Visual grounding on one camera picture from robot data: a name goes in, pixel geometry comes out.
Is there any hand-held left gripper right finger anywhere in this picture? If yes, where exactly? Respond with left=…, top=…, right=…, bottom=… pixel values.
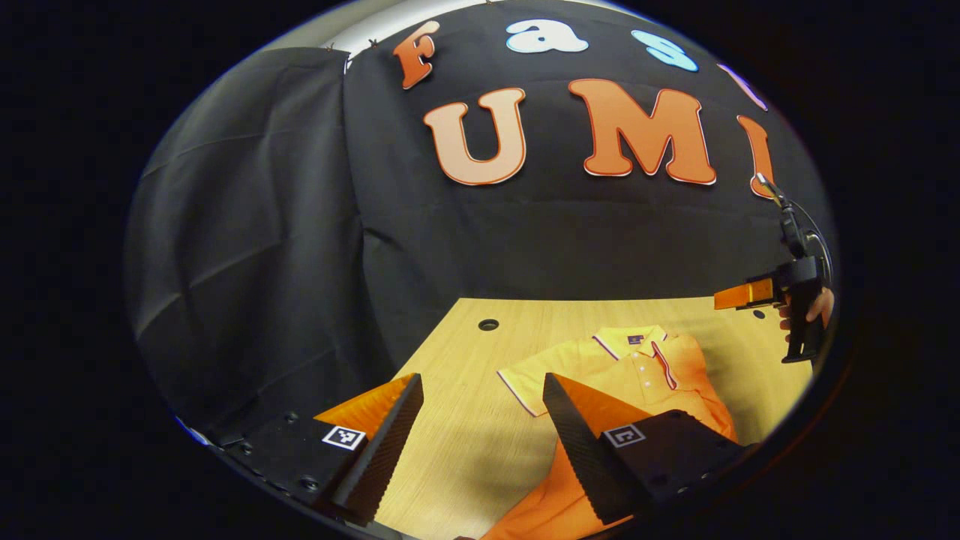
left=541, top=372, right=752, bottom=527

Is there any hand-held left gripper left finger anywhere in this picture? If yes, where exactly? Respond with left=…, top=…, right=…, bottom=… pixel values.
left=216, top=372, right=425, bottom=527

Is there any orange T-shirt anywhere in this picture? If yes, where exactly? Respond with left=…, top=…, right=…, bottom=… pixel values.
left=480, top=324, right=740, bottom=540

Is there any black backdrop cloth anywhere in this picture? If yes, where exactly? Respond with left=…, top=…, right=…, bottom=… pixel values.
left=124, top=0, right=838, bottom=452

